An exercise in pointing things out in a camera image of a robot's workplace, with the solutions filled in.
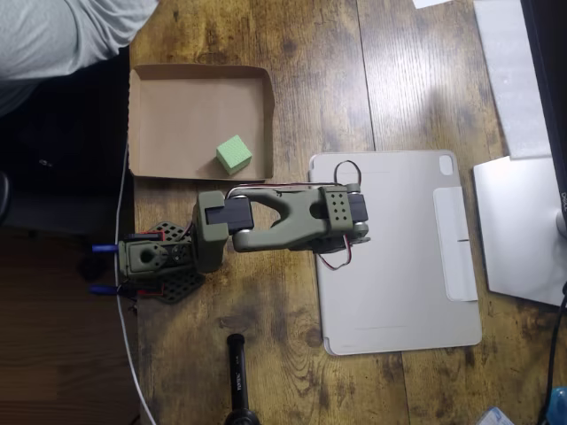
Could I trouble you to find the green foam cube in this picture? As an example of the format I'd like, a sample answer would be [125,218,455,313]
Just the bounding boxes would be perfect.
[215,135,253,176]

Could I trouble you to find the brown cardboard tray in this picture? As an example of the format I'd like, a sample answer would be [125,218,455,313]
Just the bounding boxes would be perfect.
[127,63,276,182]

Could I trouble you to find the tablet in grey folio case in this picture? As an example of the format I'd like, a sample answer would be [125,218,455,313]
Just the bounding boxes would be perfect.
[308,149,483,357]

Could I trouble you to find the silver monitor stand base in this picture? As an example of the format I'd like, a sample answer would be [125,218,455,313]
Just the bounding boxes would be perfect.
[471,155,567,307]

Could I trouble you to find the white and blue box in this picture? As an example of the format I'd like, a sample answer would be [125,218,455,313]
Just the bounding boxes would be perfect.
[477,406,517,425]

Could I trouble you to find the light blue round object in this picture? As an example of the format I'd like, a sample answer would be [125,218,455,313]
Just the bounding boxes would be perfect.
[545,385,567,425]

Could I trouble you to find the black computer monitor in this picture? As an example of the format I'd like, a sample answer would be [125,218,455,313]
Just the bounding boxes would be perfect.
[520,0,567,213]

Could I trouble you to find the red black servo wire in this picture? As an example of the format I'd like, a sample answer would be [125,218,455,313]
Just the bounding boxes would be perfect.
[228,159,365,196]

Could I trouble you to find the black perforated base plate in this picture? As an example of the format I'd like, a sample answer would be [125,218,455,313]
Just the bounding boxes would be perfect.
[145,219,206,306]

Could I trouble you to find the black cylindrical handle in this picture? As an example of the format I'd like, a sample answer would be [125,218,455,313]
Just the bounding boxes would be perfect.
[222,333,262,425]

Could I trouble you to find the white cable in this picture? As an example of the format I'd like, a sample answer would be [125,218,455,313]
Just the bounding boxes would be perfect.
[113,136,157,425]

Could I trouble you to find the black cable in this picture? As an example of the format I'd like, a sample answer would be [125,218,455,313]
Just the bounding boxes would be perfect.
[540,281,567,425]

